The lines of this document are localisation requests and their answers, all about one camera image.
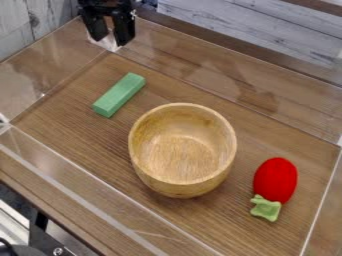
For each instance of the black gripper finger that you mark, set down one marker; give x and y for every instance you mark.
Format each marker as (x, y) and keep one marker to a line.
(123, 26)
(95, 23)

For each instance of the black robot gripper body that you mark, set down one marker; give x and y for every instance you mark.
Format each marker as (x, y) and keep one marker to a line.
(104, 7)

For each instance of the green rectangular block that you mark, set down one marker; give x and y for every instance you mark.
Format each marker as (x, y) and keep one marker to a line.
(116, 96)

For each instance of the light wooden bowl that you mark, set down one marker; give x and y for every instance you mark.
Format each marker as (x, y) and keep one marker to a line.
(182, 147)

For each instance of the clear acrylic tray walls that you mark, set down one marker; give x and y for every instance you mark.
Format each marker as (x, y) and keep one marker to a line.
(64, 154)

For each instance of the red plush strawberry toy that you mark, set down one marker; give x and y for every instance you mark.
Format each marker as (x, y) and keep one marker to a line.
(274, 184)

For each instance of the black metal table frame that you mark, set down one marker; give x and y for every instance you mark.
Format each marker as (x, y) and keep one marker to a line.
(25, 239)

